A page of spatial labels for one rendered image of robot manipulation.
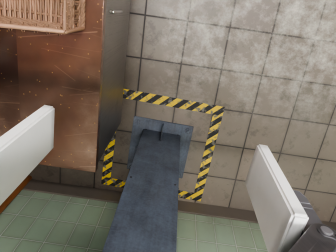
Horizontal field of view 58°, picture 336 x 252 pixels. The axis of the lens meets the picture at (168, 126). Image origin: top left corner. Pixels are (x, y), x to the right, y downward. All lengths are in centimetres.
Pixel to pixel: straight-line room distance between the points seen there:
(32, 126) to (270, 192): 13
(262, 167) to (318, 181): 173
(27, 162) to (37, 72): 87
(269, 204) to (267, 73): 143
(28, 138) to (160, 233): 81
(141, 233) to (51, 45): 62
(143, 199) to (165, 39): 79
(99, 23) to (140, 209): 59
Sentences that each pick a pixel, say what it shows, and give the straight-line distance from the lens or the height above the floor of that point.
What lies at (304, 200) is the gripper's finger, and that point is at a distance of 17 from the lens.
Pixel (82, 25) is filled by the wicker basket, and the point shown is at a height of 60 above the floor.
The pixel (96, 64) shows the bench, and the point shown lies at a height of 58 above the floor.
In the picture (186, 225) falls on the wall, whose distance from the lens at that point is 168.
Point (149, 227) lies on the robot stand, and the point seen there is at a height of 76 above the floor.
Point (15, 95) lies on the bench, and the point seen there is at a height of 58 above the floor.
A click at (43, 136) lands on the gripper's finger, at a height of 134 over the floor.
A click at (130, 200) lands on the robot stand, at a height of 64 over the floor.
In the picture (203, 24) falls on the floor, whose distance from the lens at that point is 150.
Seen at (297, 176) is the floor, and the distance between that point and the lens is 185.
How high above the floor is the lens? 150
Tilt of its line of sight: 68 degrees down
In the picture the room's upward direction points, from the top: 172 degrees counter-clockwise
